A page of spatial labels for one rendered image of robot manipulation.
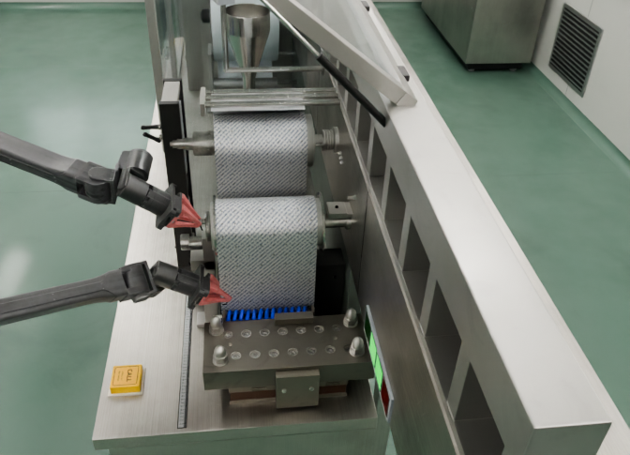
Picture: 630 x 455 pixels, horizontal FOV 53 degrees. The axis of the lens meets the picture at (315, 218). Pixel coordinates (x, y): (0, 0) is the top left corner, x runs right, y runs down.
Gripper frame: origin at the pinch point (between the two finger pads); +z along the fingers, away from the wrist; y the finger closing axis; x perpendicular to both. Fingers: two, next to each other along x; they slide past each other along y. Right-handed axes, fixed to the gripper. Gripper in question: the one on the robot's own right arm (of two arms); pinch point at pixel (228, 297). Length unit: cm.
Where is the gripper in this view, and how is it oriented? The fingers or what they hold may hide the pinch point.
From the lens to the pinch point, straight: 160.4
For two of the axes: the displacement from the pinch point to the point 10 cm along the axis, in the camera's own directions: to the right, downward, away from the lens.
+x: 5.3, -7.2, -4.5
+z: 8.4, 3.7, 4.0
